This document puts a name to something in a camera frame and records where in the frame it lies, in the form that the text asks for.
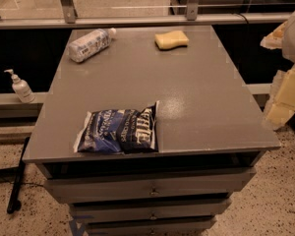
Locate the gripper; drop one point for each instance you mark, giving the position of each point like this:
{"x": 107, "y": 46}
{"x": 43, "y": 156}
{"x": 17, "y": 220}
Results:
{"x": 281, "y": 103}

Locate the blue chip bag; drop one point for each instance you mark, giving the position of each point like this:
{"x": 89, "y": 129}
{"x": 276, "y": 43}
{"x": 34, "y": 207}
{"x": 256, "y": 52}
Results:
{"x": 115, "y": 131}

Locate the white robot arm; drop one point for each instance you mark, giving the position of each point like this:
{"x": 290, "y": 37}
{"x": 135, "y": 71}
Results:
{"x": 288, "y": 41}

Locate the yellow sponge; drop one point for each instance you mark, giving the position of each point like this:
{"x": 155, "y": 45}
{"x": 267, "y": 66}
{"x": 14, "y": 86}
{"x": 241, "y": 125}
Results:
{"x": 169, "y": 40}

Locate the grey drawer cabinet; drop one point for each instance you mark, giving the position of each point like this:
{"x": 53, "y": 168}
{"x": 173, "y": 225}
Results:
{"x": 206, "y": 117}

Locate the top grey drawer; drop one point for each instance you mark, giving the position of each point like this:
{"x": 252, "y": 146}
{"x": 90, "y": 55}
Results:
{"x": 145, "y": 186}

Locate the grey drawer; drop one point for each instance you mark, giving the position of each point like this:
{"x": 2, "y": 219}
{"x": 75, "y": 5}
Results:
{"x": 150, "y": 210}
{"x": 150, "y": 227}
{"x": 145, "y": 186}

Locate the clear plastic water bottle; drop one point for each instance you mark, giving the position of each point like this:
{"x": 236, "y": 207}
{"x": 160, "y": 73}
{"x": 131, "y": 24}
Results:
{"x": 86, "y": 46}

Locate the bottom grey drawer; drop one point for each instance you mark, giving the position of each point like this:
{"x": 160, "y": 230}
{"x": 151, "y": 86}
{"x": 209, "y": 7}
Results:
{"x": 150, "y": 227}

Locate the middle grey drawer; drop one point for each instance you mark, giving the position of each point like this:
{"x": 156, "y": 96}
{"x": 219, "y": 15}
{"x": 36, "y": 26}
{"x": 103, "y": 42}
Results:
{"x": 150, "y": 210}

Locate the white pump dispenser bottle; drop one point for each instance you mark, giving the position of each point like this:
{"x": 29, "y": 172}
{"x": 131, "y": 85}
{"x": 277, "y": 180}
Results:
{"x": 21, "y": 88}

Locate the black floor bar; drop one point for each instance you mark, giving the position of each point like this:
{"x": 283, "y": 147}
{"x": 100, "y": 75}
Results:
{"x": 14, "y": 204}

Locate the metal window rail frame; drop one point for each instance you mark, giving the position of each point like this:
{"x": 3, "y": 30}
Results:
{"x": 77, "y": 14}

